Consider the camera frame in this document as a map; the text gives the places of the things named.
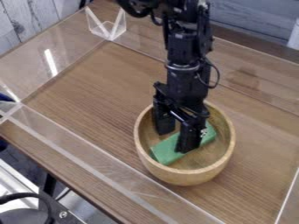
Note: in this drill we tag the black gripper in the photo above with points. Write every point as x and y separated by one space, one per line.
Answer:
179 100

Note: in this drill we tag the green rectangular block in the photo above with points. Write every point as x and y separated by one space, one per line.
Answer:
163 152

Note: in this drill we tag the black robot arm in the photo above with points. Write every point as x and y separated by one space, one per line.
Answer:
184 20

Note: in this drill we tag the brown wooden bowl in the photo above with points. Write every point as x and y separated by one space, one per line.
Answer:
203 163

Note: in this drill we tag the clear acrylic tray walls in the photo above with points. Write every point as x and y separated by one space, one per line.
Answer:
80 81

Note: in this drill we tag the black table leg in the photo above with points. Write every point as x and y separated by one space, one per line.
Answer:
49 184

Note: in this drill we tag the grey metal bracket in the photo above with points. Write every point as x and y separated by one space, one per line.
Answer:
61 214

